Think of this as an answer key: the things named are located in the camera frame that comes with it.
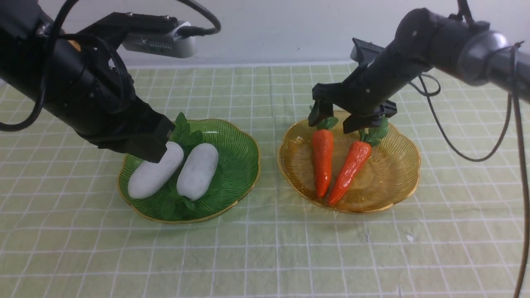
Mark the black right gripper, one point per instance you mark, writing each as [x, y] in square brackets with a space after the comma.
[365, 92]

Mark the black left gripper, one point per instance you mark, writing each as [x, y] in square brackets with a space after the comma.
[102, 108]

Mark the white toy radish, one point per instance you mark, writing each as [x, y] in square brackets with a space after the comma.
[149, 177]
[194, 178]

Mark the orange toy carrot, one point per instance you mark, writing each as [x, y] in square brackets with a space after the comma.
[358, 154]
[322, 145]

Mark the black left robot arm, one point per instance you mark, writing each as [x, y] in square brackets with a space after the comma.
[28, 40]

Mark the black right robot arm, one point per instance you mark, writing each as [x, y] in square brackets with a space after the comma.
[469, 52]

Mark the amber plastic plate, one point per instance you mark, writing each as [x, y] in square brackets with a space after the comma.
[390, 175]

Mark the green plastic plate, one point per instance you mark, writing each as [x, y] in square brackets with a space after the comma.
[237, 172]

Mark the green checked tablecloth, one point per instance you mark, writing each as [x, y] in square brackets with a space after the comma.
[67, 233]

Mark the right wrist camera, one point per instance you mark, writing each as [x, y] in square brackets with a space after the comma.
[363, 51]

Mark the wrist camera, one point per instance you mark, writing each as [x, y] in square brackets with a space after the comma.
[157, 35]
[363, 51]

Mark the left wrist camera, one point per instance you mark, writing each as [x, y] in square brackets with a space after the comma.
[157, 35]

